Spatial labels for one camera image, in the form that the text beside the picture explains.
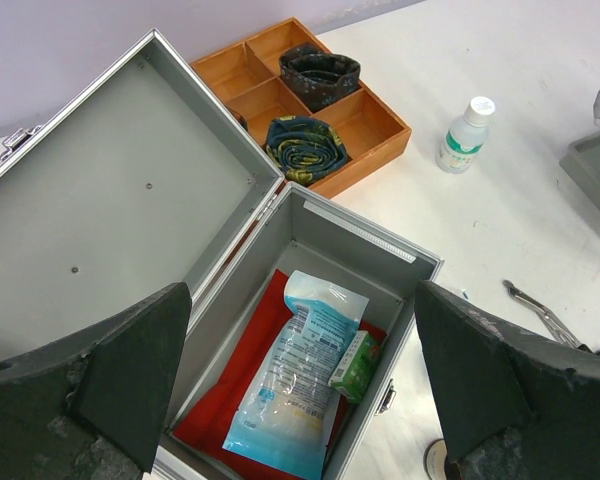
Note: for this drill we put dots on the blue cotton swab bag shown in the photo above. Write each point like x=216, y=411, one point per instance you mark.
x=285, y=417

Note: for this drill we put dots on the clear bottle white cap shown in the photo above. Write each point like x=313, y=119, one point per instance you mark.
x=466, y=136

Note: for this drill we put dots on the small green box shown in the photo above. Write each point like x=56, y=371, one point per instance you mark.
x=356, y=368

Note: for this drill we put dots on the grey metal first aid box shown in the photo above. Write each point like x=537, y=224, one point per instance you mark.
x=144, y=180

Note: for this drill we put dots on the grey plastic divider tray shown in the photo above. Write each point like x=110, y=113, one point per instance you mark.
x=582, y=164

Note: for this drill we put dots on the red first aid pouch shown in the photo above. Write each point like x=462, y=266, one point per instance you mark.
x=206, y=425

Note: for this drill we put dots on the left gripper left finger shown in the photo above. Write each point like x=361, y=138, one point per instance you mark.
x=92, y=405

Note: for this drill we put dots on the wooden compartment tray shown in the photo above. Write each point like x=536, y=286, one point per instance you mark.
x=246, y=77

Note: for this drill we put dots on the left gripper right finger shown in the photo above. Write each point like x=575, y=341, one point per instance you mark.
x=512, y=404

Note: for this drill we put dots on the black handled bandage scissors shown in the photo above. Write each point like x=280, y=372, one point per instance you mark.
x=554, y=325

